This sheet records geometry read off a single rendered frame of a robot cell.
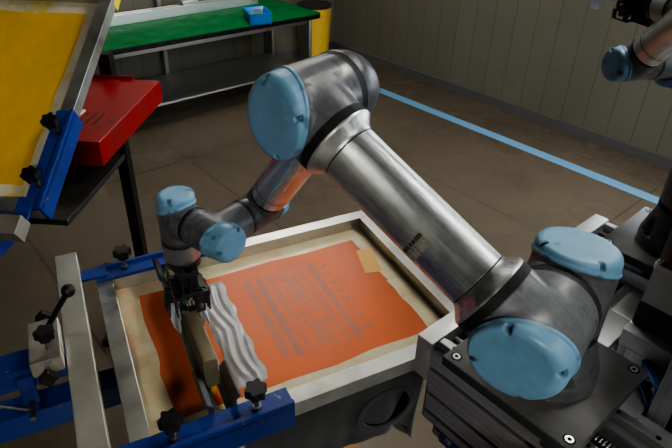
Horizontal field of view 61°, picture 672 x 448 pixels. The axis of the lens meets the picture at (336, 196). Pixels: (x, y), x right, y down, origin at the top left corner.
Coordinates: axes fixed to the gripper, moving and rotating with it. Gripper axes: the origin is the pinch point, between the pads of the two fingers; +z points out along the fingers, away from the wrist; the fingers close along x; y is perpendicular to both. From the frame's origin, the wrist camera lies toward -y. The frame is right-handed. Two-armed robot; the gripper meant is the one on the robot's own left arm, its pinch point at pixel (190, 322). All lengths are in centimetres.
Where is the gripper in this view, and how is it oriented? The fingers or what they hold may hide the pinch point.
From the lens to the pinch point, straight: 135.8
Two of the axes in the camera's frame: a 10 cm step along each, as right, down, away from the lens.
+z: -0.3, 8.6, 5.1
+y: 4.5, 4.7, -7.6
